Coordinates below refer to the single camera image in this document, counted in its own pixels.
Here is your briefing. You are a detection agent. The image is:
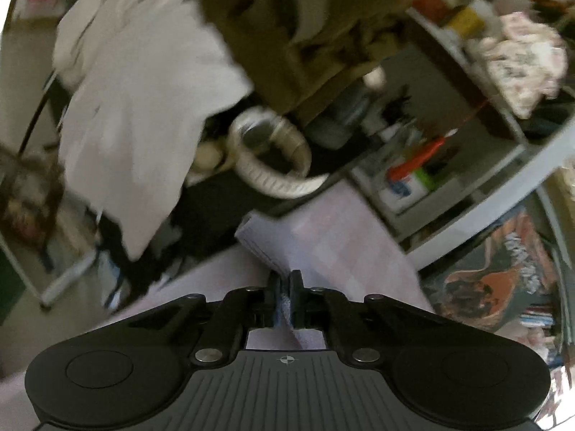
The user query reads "white hanging garment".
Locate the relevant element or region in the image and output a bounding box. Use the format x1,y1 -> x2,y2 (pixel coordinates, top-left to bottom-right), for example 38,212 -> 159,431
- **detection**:
52,0 -> 252,260

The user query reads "olive brown garment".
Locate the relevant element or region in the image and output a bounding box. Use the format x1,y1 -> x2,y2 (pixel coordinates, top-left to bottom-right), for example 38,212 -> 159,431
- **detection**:
199,0 -> 405,126

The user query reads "white metal shelf frame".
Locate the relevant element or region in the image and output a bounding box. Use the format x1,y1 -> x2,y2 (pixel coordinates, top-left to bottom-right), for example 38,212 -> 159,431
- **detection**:
351,9 -> 574,269

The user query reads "pink checkered cartoon desk mat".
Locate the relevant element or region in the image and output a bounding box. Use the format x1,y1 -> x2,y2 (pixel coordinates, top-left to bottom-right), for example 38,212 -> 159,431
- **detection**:
1,183 -> 433,430

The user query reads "silver flexible duct hose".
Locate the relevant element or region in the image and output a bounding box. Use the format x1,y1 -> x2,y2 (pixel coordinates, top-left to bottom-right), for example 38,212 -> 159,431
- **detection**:
226,106 -> 332,201

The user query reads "Harry Potter book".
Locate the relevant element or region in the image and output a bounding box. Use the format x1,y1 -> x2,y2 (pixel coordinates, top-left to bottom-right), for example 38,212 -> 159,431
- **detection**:
422,206 -> 557,332

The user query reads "purple and brown sweater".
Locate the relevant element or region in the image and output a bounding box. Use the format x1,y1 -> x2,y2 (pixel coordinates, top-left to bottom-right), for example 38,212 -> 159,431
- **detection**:
235,212 -> 330,350

